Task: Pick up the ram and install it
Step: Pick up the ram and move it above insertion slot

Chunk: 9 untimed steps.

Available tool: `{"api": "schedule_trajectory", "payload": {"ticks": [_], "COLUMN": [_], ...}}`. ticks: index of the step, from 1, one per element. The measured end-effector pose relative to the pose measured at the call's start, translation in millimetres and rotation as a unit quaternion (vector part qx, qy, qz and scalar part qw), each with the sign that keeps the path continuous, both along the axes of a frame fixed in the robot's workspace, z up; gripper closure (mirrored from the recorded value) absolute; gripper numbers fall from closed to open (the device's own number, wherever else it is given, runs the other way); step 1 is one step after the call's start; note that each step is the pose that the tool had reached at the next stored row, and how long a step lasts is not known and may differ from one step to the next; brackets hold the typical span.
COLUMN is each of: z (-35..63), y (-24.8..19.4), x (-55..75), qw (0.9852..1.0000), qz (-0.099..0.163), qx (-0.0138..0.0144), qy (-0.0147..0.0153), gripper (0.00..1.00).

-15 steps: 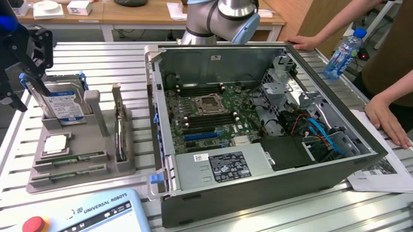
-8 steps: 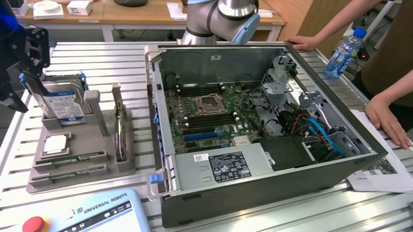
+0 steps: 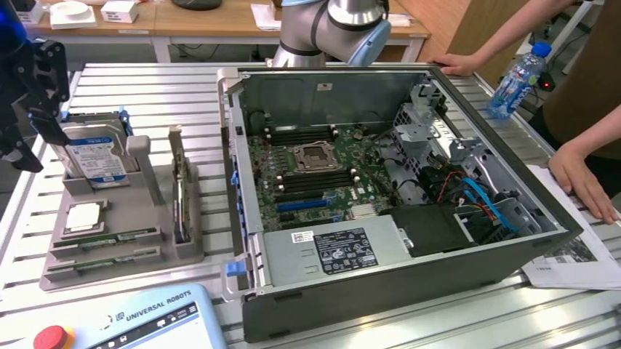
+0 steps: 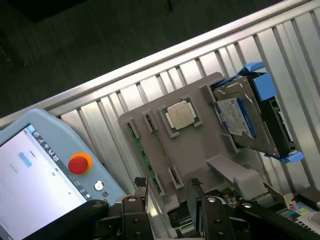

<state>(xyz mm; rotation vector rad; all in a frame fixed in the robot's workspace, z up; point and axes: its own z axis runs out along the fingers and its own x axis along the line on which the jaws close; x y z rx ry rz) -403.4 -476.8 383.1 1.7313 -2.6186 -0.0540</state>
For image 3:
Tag silver perforated drive cage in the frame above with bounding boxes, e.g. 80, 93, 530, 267
390, 82, 466, 175

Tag green motherboard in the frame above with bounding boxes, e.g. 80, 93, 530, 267
247, 125, 404, 233

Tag silver disk bay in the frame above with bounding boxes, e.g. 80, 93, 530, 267
445, 137, 549, 237

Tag green RAM stick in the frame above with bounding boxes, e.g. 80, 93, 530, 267
58, 228, 161, 249
48, 250, 162, 273

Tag black round object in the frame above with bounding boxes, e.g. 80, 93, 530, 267
170, 0, 223, 11

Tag wooden desk white frame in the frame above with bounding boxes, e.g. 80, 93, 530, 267
0, 0, 432, 63

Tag orange red wire bundle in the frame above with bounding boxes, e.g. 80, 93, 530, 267
456, 203, 501, 222

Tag hard disk blue label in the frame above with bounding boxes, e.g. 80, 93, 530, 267
58, 122, 135, 190

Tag printed paper sheets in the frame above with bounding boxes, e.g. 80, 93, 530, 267
521, 163, 621, 292

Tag person trunk brown shirt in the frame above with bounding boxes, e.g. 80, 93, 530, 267
541, 0, 621, 161

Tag wooden cabinet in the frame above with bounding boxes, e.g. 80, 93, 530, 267
396, 0, 552, 87

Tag white labelled cardboard box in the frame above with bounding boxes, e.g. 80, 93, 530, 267
100, 0, 142, 25
0, 0, 48, 25

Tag grey parts rack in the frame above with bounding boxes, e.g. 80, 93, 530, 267
38, 125, 206, 294

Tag blue flat wire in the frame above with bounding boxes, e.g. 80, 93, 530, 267
460, 176, 517, 230

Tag red emergency stop button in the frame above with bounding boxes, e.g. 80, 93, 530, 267
32, 325, 78, 349

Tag clear water bottle blue cap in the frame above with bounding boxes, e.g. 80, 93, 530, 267
486, 41, 554, 121

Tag person left hand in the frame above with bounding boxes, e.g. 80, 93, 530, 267
548, 143, 621, 225

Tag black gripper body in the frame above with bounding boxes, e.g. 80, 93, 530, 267
0, 3, 40, 103

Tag blue expansion slot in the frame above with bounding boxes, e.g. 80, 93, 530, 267
277, 198, 327, 214

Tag person right hand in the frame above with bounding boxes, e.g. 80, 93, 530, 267
426, 53, 482, 77

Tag RAM slot white clips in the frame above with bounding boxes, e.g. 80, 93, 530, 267
278, 177, 361, 191
265, 132, 339, 140
265, 123, 339, 132
277, 167, 357, 182

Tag light blue teach pendant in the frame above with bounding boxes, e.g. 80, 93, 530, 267
0, 282, 229, 349

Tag blue disk caddy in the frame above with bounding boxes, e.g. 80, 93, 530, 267
60, 106, 136, 146

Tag black wire loop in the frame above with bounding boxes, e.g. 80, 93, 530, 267
388, 156, 428, 199

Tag thin red wire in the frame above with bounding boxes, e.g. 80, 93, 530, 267
434, 170, 462, 204

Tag white box round dish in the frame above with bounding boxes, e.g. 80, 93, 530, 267
48, 0, 98, 31

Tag blue card retainer bar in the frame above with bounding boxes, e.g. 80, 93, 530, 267
227, 152, 243, 233

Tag grey power supply unit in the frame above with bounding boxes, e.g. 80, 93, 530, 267
261, 214, 417, 288

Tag long black expansion slot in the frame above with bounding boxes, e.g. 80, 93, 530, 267
275, 191, 325, 204

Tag white paper stack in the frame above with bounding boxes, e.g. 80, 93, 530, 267
250, 3, 283, 32

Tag black open PC case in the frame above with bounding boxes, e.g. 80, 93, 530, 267
215, 61, 587, 345

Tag silver CPU socket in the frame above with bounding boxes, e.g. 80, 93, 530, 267
289, 140, 342, 173

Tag silver CPU chip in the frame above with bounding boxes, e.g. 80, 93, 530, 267
64, 202, 108, 233

